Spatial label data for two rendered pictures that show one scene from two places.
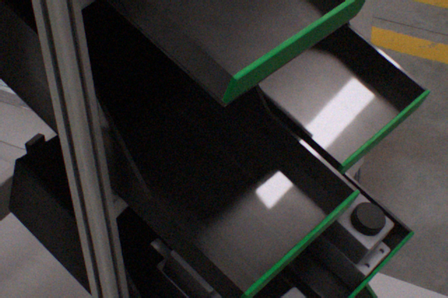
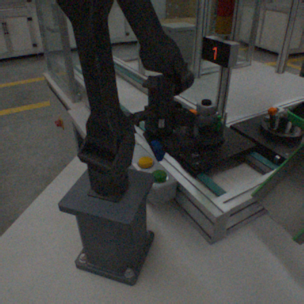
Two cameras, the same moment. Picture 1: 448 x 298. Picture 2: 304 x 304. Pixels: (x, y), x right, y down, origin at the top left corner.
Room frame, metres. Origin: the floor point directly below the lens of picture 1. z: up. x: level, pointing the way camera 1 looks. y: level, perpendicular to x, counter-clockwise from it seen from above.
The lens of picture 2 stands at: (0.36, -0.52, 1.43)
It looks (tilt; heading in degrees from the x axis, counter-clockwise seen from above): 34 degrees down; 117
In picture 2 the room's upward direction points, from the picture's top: straight up
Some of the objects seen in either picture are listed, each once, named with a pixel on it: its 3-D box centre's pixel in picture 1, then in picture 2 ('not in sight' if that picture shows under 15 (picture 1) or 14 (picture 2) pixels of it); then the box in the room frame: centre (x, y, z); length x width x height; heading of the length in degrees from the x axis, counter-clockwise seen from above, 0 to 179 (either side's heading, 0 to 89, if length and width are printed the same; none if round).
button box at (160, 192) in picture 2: not in sight; (146, 172); (0.06, 0.03, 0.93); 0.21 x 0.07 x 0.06; 147
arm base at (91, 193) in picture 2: not in sight; (108, 176); (0.10, -0.19, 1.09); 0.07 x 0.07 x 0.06; 9
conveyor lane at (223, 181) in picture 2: not in sight; (172, 125); (0.01, 0.34, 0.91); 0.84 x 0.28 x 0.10; 147
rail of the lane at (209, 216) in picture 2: not in sight; (134, 140); (-0.07, 0.18, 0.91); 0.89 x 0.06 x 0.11; 147
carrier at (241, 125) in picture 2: not in sight; (283, 119); (0.39, 0.38, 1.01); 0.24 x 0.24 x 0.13; 57
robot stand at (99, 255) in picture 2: not in sight; (112, 222); (0.10, -0.20, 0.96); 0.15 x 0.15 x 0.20; 9
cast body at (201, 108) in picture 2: not in sight; (207, 110); (0.17, 0.23, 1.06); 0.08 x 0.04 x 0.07; 57
